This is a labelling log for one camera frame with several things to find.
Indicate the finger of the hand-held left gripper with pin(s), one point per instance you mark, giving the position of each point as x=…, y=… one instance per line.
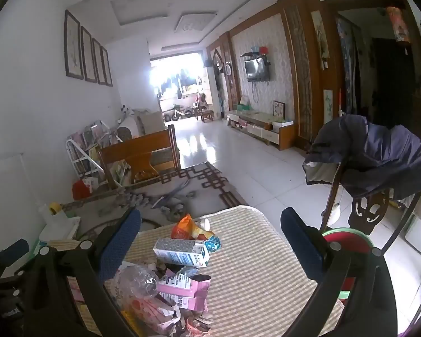
x=12, y=251

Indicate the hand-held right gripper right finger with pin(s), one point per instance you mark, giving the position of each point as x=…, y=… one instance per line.
x=301, y=245

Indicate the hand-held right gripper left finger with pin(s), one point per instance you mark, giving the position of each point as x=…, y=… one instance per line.
x=121, y=244

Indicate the green rimmed red trash bin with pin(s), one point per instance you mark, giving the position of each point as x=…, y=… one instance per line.
x=354, y=244

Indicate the pink snack packet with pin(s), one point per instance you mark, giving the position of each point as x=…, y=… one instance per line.
x=182, y=289

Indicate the clear plastic bag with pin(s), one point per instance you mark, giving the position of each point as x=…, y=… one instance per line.
x=140, y=284

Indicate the white blue milk carton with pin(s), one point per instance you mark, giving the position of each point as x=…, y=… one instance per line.
x=179, y=251

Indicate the yellow cap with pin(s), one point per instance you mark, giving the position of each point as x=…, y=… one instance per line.
x=54, y=207

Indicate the orange snack bag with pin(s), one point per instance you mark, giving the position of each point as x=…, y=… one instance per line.
x=184, y=228

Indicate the red bag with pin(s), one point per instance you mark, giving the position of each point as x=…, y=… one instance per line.
x=80, y=190

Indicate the dark wooden chair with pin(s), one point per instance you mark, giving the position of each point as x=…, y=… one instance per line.
x=368, y=210

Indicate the pink printed plastic bag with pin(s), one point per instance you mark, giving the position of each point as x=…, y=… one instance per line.
x=151, y=317

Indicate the small white plastic cup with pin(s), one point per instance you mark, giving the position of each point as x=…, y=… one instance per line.
x=205, y=223

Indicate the wooden bench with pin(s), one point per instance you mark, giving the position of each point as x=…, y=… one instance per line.
x=140, y=154

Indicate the grey patterned rug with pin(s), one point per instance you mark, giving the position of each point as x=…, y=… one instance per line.
x=203, y=189

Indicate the white magazine rack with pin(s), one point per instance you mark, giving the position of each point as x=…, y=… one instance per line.
x=80, y=147

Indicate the navy jacket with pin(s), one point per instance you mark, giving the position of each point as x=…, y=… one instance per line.
x=372, y=154

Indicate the grey sofa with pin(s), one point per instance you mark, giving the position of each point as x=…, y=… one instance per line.
x=147, y=123

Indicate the television cabinet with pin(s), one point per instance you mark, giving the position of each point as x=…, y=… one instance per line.
x=266, y=126

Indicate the small framed picture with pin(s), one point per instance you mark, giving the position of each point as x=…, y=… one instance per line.
x=279, y=110

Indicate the child's bicycle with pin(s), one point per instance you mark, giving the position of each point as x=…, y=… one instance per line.
x=177, y=114

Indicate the small wooden chair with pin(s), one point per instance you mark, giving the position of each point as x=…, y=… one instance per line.
x=205, y=114

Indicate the hanging laundry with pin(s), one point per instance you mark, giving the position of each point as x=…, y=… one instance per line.
x=179, y=84

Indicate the blue printed door curtain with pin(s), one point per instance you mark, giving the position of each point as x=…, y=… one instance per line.
x=349, y=66

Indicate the dark wooden door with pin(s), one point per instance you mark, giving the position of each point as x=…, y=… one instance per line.
x=394, y=80

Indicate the square ceiling light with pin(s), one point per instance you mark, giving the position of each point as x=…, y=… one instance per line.
x=195, y=23

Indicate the red hanging decoration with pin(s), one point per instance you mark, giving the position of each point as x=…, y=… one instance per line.
x=399, y=24

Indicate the short wall scroll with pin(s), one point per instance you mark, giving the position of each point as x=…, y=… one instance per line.
x=328, y=107

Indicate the wall television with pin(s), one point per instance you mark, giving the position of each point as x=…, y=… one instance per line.
x=256, y=70

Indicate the round wall clock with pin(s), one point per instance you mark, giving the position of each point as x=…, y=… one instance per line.
x=229, y=69

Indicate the large framed wall picture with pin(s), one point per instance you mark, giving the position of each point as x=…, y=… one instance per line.
x=73, y=44

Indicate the long wall scroll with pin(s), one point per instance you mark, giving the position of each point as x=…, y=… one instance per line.
x=319, y=38

